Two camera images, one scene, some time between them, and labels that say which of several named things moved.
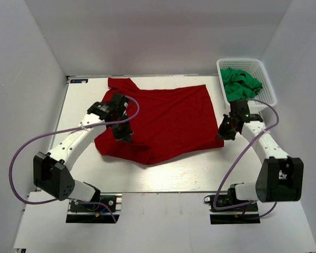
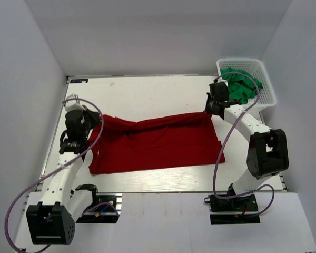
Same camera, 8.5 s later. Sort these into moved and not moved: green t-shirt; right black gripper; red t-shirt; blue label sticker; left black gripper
Moved: right black gripper; red t-shirt; left black gripper
Not moved: blue label sticker; green t-shirt
